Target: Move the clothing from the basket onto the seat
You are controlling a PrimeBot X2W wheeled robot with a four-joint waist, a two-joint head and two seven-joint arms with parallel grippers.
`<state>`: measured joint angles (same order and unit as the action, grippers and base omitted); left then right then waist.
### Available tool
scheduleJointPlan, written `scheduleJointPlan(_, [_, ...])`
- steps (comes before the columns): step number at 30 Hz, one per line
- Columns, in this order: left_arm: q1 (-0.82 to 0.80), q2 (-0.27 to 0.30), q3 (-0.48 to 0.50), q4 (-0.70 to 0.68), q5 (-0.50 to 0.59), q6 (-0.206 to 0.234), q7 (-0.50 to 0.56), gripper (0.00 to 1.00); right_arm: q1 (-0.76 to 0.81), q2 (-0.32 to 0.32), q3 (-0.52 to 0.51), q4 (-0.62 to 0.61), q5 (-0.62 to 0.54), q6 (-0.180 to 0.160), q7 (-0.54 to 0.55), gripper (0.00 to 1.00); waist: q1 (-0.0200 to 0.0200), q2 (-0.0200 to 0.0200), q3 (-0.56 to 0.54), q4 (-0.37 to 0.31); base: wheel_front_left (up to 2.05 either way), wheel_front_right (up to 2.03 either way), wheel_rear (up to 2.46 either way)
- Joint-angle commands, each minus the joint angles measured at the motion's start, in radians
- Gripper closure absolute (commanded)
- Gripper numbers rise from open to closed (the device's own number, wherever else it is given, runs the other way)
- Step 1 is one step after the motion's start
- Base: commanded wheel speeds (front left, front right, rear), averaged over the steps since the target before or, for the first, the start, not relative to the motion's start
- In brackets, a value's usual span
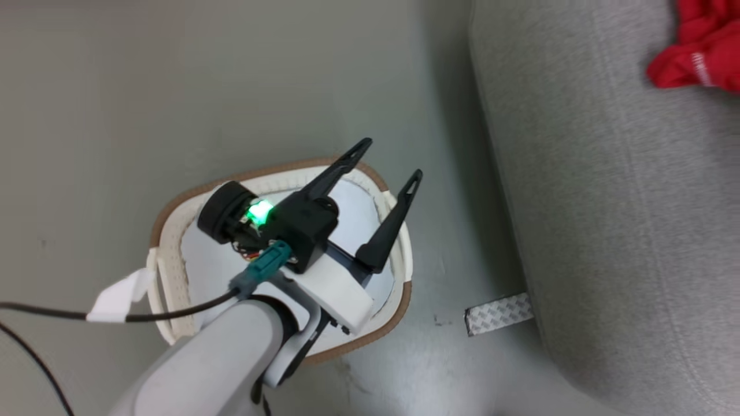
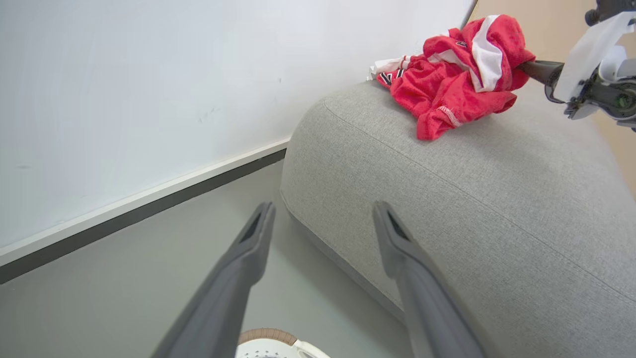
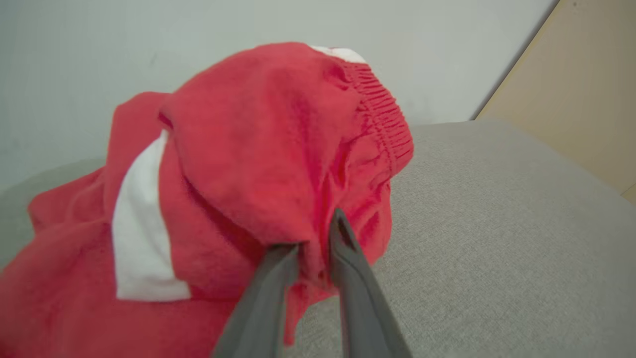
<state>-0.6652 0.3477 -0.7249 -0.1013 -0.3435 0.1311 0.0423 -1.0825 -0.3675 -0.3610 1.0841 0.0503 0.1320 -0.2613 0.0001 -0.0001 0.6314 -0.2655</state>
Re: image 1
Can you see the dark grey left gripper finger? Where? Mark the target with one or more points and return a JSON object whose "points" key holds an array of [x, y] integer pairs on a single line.
{"points": [[390, 228], [338, 168]]}

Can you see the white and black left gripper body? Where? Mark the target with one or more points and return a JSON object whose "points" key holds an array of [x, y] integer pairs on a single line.
{"points": [[335, 289]]}

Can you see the red garment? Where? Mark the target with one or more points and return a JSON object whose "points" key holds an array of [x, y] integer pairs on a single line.
{"points": [[702, 58]]}

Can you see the white and grey left robot arm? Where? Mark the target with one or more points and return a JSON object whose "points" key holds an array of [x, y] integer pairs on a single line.
{"points": [[219, 358]]}

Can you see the grey fabric sofa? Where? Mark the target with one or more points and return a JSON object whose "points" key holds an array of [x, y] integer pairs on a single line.
{"points": [[624, 202]]}

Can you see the silver patterned tape strip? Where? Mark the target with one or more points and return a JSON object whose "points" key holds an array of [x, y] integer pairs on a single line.
{"points": [[498, 314]]}

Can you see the white plastic laundry basket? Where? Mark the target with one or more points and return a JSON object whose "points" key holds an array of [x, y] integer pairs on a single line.
{"points": [[167, 271]]}

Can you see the white tape label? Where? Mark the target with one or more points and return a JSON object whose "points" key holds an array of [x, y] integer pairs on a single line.
{"points": [[118, 297]]}

